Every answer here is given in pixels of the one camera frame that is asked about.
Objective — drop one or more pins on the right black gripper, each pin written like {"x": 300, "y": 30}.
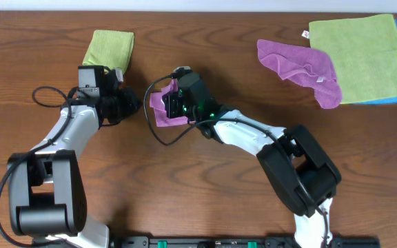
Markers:
{"x": 170, "y": 105}

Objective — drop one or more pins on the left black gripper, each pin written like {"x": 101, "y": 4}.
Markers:
{"x": 114, "y": 83}

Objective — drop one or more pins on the purple cloth with label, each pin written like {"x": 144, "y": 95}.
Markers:
{"x": 158, "y": 106}

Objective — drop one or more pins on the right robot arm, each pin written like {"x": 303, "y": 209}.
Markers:
{"x": 300, "y": 172}

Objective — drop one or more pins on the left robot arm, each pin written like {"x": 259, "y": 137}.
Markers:
{"x": 47, "y": 200}

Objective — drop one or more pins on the folded green cloth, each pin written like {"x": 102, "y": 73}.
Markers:
{"x": 112, "y": 49}

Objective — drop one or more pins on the flat green cloth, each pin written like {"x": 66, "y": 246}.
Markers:
{"x": 364, "y": 54}

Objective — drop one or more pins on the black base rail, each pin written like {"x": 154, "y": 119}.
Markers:
{"x": 268, "y": 242}

